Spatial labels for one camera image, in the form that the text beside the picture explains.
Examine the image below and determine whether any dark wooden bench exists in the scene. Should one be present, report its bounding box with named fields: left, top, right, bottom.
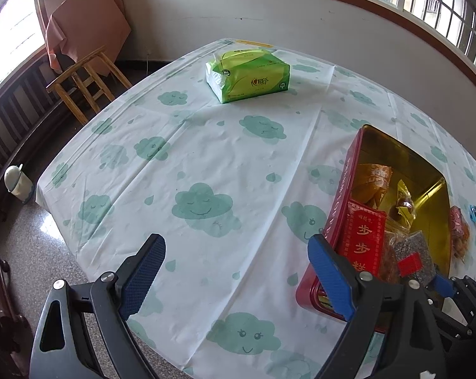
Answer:
left=0, top=53, right=71, bottom=206

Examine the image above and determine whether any orange cloth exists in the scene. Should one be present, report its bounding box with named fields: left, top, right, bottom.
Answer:
left=45, top=0, right=132, bottom=75

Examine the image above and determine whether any green tissue pack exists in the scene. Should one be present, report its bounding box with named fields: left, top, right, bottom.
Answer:
left=205, top=48, right=292, bottom=104

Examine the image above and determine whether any white trash bin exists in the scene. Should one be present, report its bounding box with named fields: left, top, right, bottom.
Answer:
left=4, top=164, right=34, bottom=202

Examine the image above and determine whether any orange snack packet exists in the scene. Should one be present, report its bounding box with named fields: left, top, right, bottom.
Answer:
left=352, top=164, right=392, bottom=208

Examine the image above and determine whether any red and gold tin box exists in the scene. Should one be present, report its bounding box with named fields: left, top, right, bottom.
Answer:
left=295, top=124, right=452, bottom=332

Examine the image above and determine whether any white cloud print tablecloth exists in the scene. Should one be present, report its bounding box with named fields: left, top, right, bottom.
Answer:
left=35, top=39, right=476, bottom=379

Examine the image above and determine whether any grey seed packet red label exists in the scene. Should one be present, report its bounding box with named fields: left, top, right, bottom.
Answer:
left=380, top=231, right=436, bottom=285

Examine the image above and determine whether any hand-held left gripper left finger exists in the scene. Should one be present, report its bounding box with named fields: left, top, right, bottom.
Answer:
left=30, top=234, right=167, bottom=379

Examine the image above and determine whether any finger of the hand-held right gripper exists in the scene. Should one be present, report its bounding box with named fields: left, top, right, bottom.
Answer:
left=431, top=273, right=476, bottom=324

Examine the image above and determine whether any gold snack packet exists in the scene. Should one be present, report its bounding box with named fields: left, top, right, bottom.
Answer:
left=388, top=179, right=418, bottom=232

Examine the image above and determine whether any wooden chair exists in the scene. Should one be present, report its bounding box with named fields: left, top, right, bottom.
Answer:
left=46, top=45, right=132, bottom=125

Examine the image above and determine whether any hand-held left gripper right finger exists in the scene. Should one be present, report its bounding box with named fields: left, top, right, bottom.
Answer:
left=307, top=234, right=448, bottom=379

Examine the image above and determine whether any red snack packet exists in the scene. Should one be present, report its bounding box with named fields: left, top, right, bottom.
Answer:
left=338, top=201, right=388, bottom=277

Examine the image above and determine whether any dark carved wooden furniture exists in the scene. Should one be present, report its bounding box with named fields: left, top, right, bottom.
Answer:
left=0, top=250, right=29, bottom=364

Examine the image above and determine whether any clear bag of pink snacks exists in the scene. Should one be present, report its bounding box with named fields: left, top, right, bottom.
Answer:
left=449, top=205, right=471, bottom=263

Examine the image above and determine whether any bright side window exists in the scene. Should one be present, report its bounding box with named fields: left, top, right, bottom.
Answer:
left=0, top=0, right=45, bottom=95

